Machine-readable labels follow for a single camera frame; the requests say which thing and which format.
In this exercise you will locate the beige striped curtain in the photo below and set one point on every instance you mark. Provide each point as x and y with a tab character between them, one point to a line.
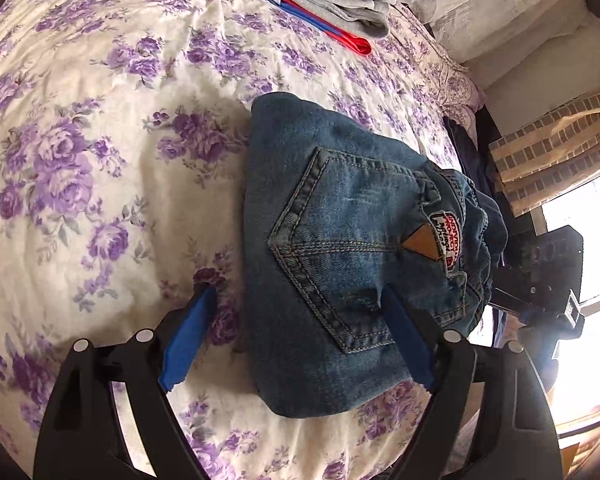
555	150

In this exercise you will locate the dark navy pants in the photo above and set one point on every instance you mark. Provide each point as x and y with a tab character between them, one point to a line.
472	160

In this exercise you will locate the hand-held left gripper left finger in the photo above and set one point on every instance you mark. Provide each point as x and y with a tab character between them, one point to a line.
190	345

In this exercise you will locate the folded red blue garment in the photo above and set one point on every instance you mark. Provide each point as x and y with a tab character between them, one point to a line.
352	40

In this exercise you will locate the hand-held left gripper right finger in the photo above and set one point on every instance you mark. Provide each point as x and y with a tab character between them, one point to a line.
410	340

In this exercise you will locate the blue denim pants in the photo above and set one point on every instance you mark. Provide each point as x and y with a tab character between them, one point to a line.
330	210

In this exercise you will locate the purple floral bedsheet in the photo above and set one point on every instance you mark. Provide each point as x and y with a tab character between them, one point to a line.
130	160

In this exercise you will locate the white lace cover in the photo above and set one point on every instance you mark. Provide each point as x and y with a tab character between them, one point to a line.
480	5

